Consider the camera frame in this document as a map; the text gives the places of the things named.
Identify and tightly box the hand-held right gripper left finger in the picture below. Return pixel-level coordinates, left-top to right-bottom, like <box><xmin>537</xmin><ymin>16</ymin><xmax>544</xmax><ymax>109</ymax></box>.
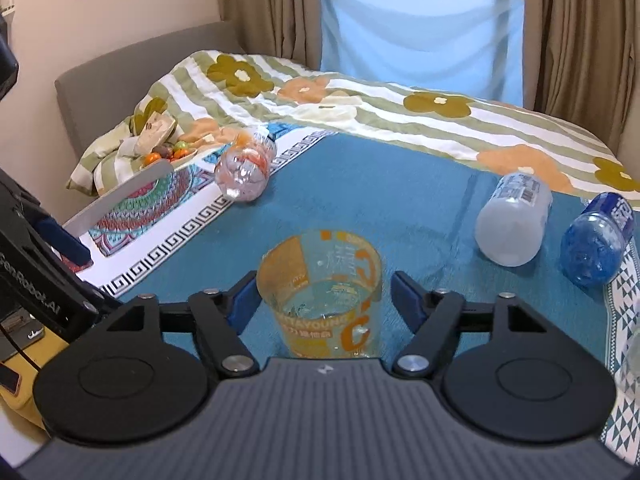
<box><xmin>102</xmin><ymin>271</ymin><xmax>262</xmax><ymax>379</ymax></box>

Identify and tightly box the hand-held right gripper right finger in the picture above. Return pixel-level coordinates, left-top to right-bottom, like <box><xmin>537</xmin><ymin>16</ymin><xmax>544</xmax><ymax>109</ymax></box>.
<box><xmin>390</xmin><ymin>271</ymin><xmax>547</xmax><ymax>377</ymax></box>

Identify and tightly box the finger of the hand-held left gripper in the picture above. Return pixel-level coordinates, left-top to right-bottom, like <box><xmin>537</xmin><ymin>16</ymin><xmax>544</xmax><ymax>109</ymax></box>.
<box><xmin>31</xmin><ymin>210</ymin><xmax>95</xmax><ymax>273</ymax></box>

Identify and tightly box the clear cup with orange print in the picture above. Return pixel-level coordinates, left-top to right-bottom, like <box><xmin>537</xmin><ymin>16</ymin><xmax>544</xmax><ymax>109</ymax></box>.
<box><xmin>256</xmin><ymin>230</ymin><xmax>384</xmax><ymax>359</ymax></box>

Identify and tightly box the white curved plastic panel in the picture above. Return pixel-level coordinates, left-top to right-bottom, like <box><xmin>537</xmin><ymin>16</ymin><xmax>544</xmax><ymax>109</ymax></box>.
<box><xmin>61</xmin><ymin>159</ymin><xmax>175</xmax><ymax>240</ymax></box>

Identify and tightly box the black phone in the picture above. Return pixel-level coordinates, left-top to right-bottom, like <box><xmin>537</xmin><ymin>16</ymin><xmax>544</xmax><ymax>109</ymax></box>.
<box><xmin>0</xmin><ymin>364</ymin><xmax>22</xmax><ymax>397</ymax></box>

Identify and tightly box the blue patterned blanket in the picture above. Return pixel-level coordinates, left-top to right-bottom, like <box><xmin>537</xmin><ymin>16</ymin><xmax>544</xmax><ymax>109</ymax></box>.
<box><xmin>62</xmin><ymin>122</ymin><xmax>613</xmax><ymax>361</ymax></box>

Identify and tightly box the yellow bag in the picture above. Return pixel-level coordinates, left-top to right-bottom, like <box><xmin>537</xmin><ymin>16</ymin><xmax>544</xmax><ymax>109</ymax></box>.
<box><xmin>0</xmin><ymin>327</ymin><xmax>68</xmax><ymax>433</ymax></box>

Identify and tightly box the clear bottle with orange label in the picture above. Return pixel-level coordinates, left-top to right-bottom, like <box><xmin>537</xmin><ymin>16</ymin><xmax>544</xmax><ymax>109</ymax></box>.
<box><xmin>214</xmin><ymin>124</ymin><xmax>279</xmax><ymax>204</ymax></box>

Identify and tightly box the frosted white plastic bottle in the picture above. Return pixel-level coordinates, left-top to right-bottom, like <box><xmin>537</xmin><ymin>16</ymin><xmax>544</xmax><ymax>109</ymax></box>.
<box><xmin>475</xmin><ymin>171</ymin><xmax>554</xmax><ymax>267</ymax></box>

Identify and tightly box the beige snack bag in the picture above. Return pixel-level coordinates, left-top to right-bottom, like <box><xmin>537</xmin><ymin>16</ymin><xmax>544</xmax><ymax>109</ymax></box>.
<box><xmin>120</xmin><ymin>112</ymin><xmax>179</xmax><ymax>158</ymax></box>

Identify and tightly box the plate of fruit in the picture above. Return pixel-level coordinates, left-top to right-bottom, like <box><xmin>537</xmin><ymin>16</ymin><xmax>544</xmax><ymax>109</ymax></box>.
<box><xmin>140</xmin><ymin>140</ymin><xmax>211</xmax><ymax>170</ymax></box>

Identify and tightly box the black device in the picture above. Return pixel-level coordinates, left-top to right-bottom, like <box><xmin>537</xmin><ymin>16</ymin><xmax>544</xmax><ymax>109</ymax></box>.
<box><xmin>0</xmin><ymin>10</ymin><xmax>21</xmax><ymax>102</ymax></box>

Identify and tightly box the blue plastic bottle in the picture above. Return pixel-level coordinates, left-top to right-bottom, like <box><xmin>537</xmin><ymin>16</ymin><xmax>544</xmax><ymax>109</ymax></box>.
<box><xmin>559</xmin><ymin>192</ymin><xmax>637</xmax><ymax>289</ymax></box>

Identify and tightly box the floral striped quilt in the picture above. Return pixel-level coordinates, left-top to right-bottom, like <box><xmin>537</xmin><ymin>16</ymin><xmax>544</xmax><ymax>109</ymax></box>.
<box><xmin>67</xmin><ymin>50</ymin><xmax>640</xmax><ymax>211</ymax></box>

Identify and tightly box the teal triangle patterned cloth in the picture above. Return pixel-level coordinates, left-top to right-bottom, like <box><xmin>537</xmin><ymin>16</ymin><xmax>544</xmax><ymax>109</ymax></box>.
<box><xmin>597</xmin><ymin>252</ymin><xmax>640</xmax><ymax>453</ymax></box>

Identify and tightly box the blue window cloth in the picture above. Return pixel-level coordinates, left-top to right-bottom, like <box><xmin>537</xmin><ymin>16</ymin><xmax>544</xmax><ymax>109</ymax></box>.
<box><xmin>319</xmin><ymin>0</ymin><xmax>526</xmax><ymax>108</ymax></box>

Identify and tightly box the beige curtain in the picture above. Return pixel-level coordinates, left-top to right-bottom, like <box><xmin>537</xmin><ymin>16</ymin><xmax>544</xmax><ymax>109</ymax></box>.
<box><xmin>522</xmin><ymin>0</ymin><xmax>640</xmax><ymax>168</ymax></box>
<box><xmin>214</xmin><ymin>0</ymin><xmax>322</xmax><ymax>68</ymax></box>

